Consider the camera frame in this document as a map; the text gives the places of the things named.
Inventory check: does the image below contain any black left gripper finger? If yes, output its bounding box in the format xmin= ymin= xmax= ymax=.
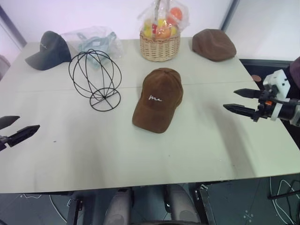
xmin=0 ymin=115 xmax=21 ymax=130
xmin=7 ymin=125 xmax=41 ymax=148

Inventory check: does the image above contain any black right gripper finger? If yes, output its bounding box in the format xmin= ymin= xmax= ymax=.
xmin=223 ymin=104 xmax=259 ymax=118
xmin=233 ymin=88 xmax=262 ymax=99

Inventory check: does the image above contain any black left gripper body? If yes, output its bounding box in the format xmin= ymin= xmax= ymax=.
xmin=0 ymin=134 xmax=12 ymax=153

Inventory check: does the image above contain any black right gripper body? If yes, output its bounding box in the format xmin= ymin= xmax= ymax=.
xmin=252 ymin=90 xmax=278 ymax=122

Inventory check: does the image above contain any brown baseball cap white embroidery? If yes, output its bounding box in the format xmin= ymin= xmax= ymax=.
xmin=131 ymin=67 xmax=184 ymax=135

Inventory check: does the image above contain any grey item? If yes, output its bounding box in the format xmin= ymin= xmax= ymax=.
xmin=78 ymin=31 xmax=117 ymax=70

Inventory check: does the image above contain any dark maroon object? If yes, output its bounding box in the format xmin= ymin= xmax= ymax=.
xmin=289 ymin=56 xmax=300 ymax=90

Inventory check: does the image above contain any brown flat cap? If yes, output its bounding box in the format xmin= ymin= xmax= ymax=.
xmin=192 ymin=29 xmax=237 ymax=63

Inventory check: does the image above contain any black baseball cap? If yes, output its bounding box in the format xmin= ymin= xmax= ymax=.
xmin=25 ymin=30 xmax=72 ymax=71

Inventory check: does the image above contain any black metal table leg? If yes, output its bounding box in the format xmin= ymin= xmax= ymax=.
xmin=67 ymin=192 xmax=83 ymax=225
xmin=194 ymin=184 xmax=218 ymax=225

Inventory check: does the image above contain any woven wicker basket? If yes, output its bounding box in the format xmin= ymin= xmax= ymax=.
xmin=139 ymin=0 xmax=181 ymax=62

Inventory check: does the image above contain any clear plastic bag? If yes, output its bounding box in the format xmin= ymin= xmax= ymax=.
xmin=60 ymin=25 xmax=124 ymax=70

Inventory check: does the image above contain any clear plastic fruit wrap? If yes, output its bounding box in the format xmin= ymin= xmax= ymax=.
xmin=137 ymin=0 xmax=189 ymax=40

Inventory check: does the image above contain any orange toy fruit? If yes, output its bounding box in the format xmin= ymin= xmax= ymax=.
xmin=155 ymin=26 xmax=171 ymax=39
xmin=170 ymin=7 xmax=184 ymax=21

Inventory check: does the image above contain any grey rounded shape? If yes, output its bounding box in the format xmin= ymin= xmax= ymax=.
xmin=166 ymin=184 xmax=202 ymax=225
xmin=108 ymin=188 xmax=133 ymax=225

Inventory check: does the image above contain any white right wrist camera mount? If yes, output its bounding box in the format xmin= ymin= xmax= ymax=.
xmin=262 ymin=69 xmax=292 ymax=122

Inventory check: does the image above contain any black floor cable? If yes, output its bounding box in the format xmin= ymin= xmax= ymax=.
xmin=268 ymin=178 xmax=300 ymax=207

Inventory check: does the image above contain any black wire head stand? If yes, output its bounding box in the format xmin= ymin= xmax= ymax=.
xmin=68 ymin=48 xmax=122 ymax=112

